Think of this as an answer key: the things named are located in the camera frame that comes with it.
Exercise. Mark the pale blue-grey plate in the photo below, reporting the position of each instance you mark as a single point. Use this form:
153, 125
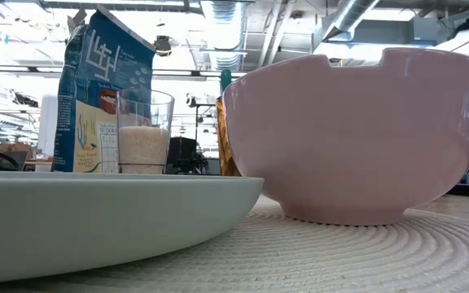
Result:
96, 219

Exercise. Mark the pale pink bowl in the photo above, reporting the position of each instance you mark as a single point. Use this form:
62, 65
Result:
352, 142

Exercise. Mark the white column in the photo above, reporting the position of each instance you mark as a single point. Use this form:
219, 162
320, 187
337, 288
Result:
48, 126

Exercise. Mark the clear glass with white filling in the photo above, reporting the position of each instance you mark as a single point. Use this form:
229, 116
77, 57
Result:
143, 146

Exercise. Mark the blue cereal box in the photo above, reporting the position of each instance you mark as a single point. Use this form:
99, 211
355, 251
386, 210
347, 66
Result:
96, 61

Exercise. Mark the round white woven placemat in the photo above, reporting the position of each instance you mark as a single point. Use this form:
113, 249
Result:
340, 256

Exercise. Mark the black ceiling device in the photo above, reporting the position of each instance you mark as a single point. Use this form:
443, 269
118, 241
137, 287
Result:
162, 45

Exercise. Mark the smooth silver duct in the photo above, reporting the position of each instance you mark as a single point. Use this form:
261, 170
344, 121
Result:
350, 16

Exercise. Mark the corrugated silver duct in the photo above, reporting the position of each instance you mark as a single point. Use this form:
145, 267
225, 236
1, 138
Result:
223, 32

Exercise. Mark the cardboard box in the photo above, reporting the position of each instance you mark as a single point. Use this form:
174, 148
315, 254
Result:
14, 147

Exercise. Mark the black machine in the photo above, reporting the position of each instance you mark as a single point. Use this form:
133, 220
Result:
187, 156

